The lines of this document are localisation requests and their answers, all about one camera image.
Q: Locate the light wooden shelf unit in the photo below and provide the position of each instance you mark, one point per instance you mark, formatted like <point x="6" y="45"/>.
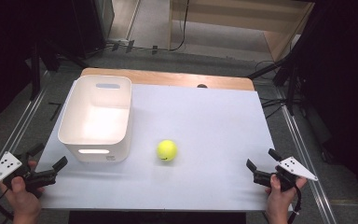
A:
<point x="217" y="18"/>

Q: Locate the wooden board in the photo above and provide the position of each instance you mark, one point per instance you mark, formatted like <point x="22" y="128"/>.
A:
<point x="167" y="77"/>

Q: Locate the metal floor rail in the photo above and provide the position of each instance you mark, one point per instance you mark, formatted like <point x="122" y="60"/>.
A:
<point x="304" y="161"/>
<point x="12" y="137"/>

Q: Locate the small dark knob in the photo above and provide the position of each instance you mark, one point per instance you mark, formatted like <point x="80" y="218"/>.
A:
<point x="202" y="86"/>

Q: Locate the white plastic storage bin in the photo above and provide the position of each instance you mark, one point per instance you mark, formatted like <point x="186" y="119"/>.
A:
<point x="96" y="124"/>

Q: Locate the power strip with plugs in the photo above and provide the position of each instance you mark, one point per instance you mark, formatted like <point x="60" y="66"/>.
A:
<point x="130" y="46"/>

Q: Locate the yellow tennis ball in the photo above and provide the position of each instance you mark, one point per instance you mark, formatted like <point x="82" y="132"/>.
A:
<point x="167" y="150"/>

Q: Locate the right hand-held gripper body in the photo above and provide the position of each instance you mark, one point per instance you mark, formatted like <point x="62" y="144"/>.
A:
<point x="295" y="168"/>

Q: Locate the yellow floor tape strip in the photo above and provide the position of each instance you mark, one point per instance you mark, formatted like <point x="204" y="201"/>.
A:
<point x="349" y="202"/>

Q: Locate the black metal stand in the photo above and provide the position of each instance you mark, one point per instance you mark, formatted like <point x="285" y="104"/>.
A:
<point x="292" y="77"/>
<point x="36" y="71"/>

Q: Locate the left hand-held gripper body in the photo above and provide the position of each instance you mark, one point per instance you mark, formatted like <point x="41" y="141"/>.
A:
<point x="3" y="166"/>

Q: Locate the person's right hand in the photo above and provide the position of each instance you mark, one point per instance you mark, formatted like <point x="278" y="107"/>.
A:
<point x="279" y="202"/>

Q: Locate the white table cover board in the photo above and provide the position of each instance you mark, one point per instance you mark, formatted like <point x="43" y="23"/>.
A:
<point x="214" y="130"/>

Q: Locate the dark cabinet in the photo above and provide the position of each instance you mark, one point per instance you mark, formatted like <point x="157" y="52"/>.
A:
<point x="87" y="25"/>

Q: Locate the person's left hand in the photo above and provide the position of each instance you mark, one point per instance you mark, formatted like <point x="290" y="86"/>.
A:
<point x="23" y="203"/>

